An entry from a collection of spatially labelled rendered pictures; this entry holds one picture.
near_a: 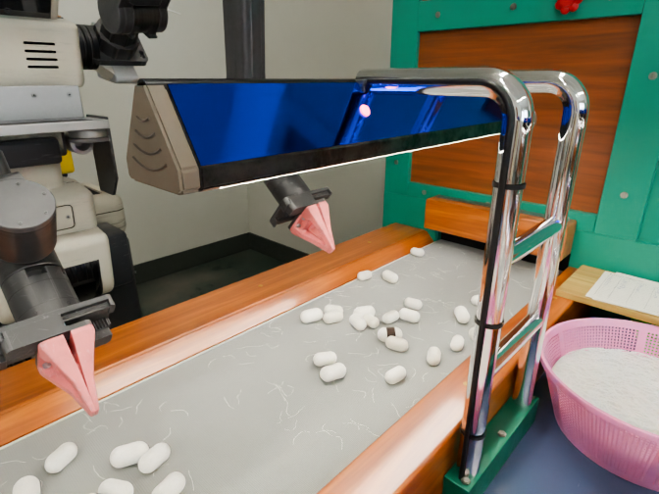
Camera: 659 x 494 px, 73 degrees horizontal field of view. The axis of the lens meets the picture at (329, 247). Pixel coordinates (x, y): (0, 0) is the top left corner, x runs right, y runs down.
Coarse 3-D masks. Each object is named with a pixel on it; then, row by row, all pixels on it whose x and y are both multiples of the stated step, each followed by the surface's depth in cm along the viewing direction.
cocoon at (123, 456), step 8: (120, 448) 45; (128, 448) 45; (136, 448) 45; (144, 448) 46; (112, 456) 44; (120, 456) 44; (128, 456) 45; (136, 456) 45; (112, 464) 44; (120, 464) 44; (128, 464) 45
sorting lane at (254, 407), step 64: (448, 256) 100; (320, 320) 73; (448, 320) 73; (192, 384) 58; (256, 384) 58; (320, 384) 58; (384, 384) 58; (0, 448) 47; (192, 448) 48; (256, 448) 48; (320, 448) 48
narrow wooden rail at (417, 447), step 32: (512, 320) 68; (448, 384) 54; (512, 384) 59; (416, 416) 49; (448, 416) 49; (384, 448) 44; (416, 448) 44; (448, 448) 47; (352, 480) 41; (384, 480) 41; (416, 480) 42
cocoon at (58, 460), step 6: (66, 444) 46; (72, 444) 46; (60, 450) 45; (66, 450) 45; (72, 450) 46; (54, 456) 44; (60, 456) 44; (66, 456) 45; (72, 456) 45; (48, 462) 44; (54, 462) 44; (60, 462) 44; (66, 462) 45; (48, 468) 44; (54, 468) 44; (60, 468) 44
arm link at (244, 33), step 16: (224, 0) 66; (240, 0) 64; (256, 0) 65; (224, 16) 67; (240, 16) 65; (256, 16) 66; (240, 32) 66; (256, 32) 67; (240, 48) 67; (256, 48) 68; (240, 64) 69; (256, 64) 69
